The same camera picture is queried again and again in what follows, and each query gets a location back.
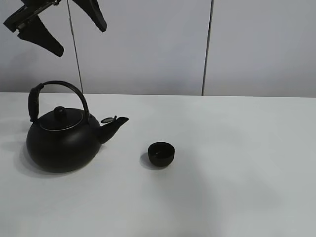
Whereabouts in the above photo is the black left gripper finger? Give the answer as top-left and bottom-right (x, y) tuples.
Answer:
(73, 0), (107, 32)
(18, 16), (64, 57)

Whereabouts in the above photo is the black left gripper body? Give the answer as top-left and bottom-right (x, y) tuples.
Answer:
(3, 0), (61, 32)

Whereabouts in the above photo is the black round teapot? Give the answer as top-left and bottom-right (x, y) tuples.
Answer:
(26, 80), (129, 173)

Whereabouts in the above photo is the small black teacup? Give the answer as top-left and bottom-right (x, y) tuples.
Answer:
(148, 142), (175, 167)

